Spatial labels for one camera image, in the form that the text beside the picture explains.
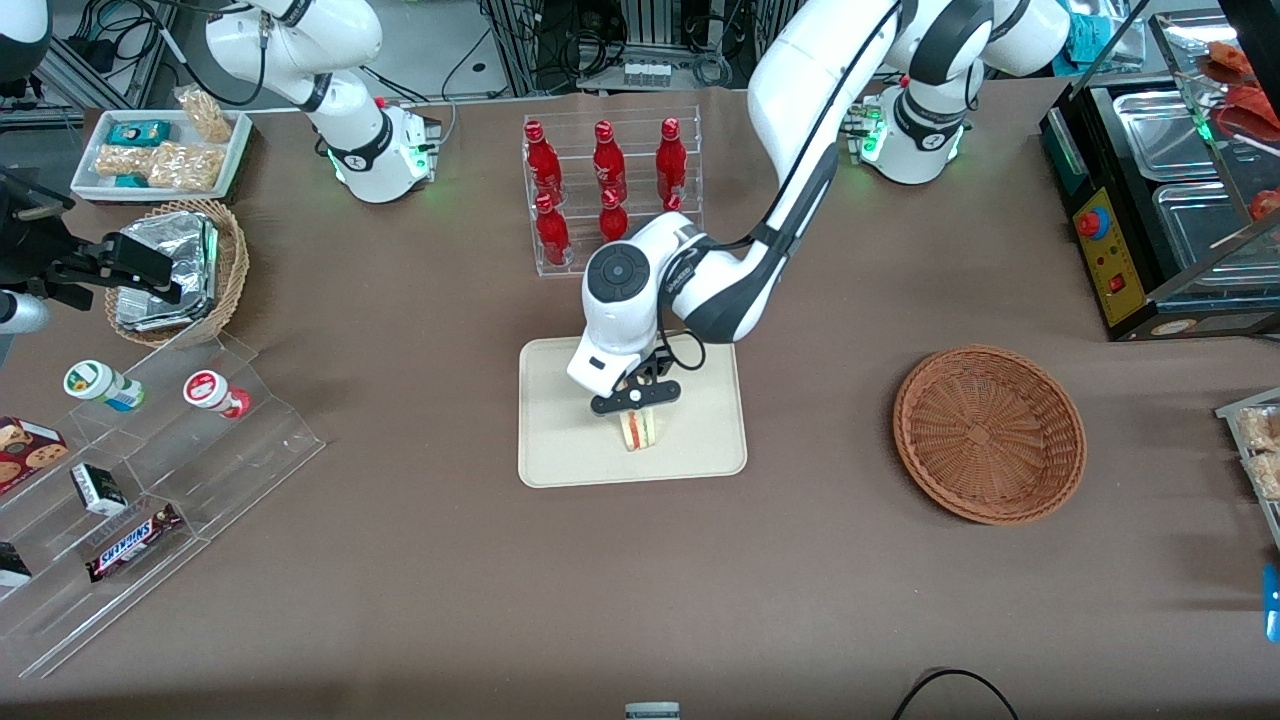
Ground beige rectangular tray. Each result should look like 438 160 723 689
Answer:
517 337 749 490

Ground green-capped yogurt bottle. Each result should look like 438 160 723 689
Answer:
63 360 147 414

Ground red-capped yogurt bottle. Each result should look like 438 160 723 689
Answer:
183 370 253 420

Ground clear bag of puffed snacks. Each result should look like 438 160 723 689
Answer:
94 144 161 180
147 141 227 192
174 85 237 145

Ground stainless steel pan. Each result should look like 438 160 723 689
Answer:
1111 89 1236 184
1154 182 1280 291

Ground white rectangular snack tray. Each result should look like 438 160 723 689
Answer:
70 108 254 205

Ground silver foil package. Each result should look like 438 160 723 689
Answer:
114 285 217 334
117 211 220 301

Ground black food warmer cabinet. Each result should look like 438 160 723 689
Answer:
1039 10 1280 344

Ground light wicker basket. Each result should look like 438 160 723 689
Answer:
104 198 251 350

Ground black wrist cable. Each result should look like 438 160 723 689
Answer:
655 328 708 374

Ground clear acrylic bottle rack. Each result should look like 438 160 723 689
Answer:
521 105 705 279

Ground Snickers chocolate bar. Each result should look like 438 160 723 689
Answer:
85 503 185 584

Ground clear acrylic stepped display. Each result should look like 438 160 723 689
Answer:
0 330 327 682

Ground round brown wicker basket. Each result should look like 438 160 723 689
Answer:
893 345 1088 527

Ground small black and white box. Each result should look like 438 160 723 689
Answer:
70 463 130 518

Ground clear bag of rice crackers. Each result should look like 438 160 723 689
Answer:
1237 404 1280 452
1243 450 1280 502

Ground triangular sandwich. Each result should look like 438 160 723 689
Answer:
618 405 668 454

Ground grey tray with snacks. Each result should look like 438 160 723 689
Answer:
1214 387 1280 553

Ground black looped cable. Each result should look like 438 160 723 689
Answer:
889 667 1022 720

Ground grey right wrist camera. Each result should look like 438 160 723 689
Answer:
0 290 51 336

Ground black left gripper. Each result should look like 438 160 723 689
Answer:
589 347 685 431

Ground red cookie box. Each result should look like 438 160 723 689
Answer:
0 416 71 497

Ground brown tablecloth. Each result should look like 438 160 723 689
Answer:
0 78 1280 720

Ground aluminium equipment rack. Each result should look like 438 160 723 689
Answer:
478 0 803 97

